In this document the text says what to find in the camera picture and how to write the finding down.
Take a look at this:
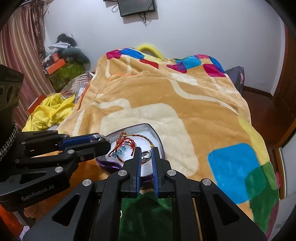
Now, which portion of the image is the purple heart-shaped tin box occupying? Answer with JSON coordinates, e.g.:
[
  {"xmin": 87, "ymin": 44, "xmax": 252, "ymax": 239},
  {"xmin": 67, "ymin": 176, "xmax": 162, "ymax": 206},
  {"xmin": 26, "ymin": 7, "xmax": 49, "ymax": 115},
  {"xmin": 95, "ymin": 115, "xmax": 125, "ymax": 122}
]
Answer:
[{"xmin": 96, "ymin": 122, "xmax": 166, "ymax": 183}]

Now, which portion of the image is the red string bead bracelet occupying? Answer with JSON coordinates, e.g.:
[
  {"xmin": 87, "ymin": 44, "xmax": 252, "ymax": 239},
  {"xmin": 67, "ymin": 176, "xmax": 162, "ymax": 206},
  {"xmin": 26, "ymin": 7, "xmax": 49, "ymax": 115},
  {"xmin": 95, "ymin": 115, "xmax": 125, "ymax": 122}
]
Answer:
[{"xmin": 108, "ymin": 131, "xmax": 137, "ymax": 159}]

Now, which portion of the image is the red gold woven bracelet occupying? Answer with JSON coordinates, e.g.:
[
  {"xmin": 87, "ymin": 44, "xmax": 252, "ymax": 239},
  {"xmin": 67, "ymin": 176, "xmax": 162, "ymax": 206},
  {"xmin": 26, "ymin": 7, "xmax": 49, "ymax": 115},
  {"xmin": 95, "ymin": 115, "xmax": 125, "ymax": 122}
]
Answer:
[{"xmin": 115, "ymin": 131, "xmax": 156, "ymax": 165}]

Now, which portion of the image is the yellow cartoon cloth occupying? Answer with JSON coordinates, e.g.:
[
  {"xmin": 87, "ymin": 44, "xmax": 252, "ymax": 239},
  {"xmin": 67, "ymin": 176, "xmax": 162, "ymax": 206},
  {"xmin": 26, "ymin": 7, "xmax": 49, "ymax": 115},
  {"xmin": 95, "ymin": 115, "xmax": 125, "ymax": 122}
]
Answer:
[{"xmin": 22, "ymin": 93, "xmax": 75, "ymax": 132}]

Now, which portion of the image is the striped patterned bedsheet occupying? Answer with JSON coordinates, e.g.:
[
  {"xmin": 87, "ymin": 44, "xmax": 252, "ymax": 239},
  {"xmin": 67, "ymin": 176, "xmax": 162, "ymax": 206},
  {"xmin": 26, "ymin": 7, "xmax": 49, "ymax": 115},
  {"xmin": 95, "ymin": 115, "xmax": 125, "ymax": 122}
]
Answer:
[{"xmin": 60, "ymin": 72, "xmax": 94, "ymax": 103}]

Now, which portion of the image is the red box with white label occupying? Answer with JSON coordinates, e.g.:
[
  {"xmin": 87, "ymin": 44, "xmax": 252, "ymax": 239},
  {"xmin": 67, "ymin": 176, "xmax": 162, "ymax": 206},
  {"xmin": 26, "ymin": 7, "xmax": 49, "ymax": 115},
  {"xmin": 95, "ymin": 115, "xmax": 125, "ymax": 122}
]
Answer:
[{"xmin": 27, "ymin": 94, "xmax": 46, "ymax": 114}]

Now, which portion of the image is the green patterned box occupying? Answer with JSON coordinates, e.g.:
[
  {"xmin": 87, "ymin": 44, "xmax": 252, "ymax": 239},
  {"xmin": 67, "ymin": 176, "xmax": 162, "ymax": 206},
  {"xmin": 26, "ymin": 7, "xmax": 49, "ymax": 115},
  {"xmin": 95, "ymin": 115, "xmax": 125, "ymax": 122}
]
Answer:
[{"xmin": 48, "ymin": 62, "xmax": 85, "ymax": 91}]

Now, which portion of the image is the colourful patchwork fleece blanket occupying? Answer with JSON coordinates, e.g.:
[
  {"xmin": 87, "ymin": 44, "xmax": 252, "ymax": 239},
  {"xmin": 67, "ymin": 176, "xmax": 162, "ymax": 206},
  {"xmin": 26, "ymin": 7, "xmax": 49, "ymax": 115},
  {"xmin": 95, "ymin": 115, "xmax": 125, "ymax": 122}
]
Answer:
[{"xmin": 23, "ymin": 48, "xmax": 280, "ymax": 241}]

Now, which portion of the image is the orange box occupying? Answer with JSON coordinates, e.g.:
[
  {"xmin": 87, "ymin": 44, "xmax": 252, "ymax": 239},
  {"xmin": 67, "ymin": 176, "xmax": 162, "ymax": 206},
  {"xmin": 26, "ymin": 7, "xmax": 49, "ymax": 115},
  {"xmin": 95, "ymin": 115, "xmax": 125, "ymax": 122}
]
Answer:
[{"xmin": 47, "ymin": 59, "xmax": 66, "ymax": 75}]

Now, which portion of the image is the pile of clothes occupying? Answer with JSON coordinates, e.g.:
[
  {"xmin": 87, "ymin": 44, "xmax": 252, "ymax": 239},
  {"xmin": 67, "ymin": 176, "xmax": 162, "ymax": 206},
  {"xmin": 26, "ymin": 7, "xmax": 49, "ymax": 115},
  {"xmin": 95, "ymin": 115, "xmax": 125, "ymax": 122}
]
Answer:
[{"xmin": 42, "ymin": 34, "xmax": 91, "ymax": 71}]

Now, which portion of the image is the striped red curtain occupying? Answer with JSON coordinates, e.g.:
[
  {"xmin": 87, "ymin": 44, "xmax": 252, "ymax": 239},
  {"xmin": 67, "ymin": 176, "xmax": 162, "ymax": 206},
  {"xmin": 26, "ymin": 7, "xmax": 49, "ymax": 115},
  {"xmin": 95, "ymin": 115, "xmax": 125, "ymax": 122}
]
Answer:
[{"xmin": 1, "ymin": 1, "xmax": 55, "ymax": 130}]

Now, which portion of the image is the yellow bed footboard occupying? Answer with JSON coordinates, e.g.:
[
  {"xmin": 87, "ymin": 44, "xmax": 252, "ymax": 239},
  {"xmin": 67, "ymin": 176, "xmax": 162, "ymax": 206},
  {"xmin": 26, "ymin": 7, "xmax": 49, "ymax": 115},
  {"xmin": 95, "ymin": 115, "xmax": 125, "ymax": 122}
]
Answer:
[{"xmin": 136, "ymin": 44, "xmax": 165, "ymax": 59}]

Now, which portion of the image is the grey backpack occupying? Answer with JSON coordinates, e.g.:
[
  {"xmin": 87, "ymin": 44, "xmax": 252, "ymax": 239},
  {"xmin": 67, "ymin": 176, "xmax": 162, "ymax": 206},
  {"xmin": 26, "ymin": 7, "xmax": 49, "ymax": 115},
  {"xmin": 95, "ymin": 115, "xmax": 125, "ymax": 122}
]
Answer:
[{"xmin": 225, "ymin": 66, "xmax": 245, "ymax": 95}]

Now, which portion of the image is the brown wooden door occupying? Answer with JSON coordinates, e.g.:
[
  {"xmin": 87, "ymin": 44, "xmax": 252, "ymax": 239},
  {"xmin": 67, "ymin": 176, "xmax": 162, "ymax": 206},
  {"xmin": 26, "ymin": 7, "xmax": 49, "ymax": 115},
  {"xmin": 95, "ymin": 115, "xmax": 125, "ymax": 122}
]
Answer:
[{"xmin": 272, "ymin": 26, "xmax": 295, "ymax": 147}]

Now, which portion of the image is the small black wall monitor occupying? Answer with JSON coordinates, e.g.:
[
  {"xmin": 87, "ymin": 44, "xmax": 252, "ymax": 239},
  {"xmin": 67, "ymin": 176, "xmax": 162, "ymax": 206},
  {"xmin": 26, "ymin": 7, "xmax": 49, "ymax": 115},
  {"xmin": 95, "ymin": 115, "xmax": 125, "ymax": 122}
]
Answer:
[{"xmin": 117, "ymin": 0, "xmax": 156, "ymax": 17}]

